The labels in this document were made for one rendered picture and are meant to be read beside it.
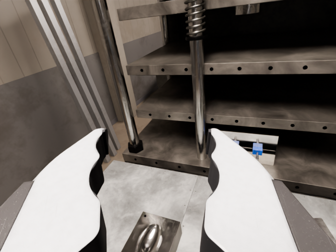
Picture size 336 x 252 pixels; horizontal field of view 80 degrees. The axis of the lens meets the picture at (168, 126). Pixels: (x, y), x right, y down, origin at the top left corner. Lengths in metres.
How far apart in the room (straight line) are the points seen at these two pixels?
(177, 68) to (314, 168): 0.79
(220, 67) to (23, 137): 2.10
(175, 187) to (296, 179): 0.54
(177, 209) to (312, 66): 0.75
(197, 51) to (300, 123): 0.53
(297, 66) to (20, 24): 2.34
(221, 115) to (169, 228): 0.55
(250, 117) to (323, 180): 0.41
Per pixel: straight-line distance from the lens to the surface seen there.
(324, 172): 1.19
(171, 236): 0.76
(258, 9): 1.16
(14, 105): 2.45
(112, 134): 2.63
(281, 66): 0.92
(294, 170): 1.14
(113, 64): 1.04
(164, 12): 0.98
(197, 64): 0.89
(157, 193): 0.97
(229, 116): 1.00
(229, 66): 0.91
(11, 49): 2.48
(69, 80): 2.26
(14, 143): 2.49
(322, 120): 1.05
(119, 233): 0.90
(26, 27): 2.59
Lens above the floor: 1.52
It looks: 30 degrees down
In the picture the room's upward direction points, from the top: 8 degrees counter-clockwise
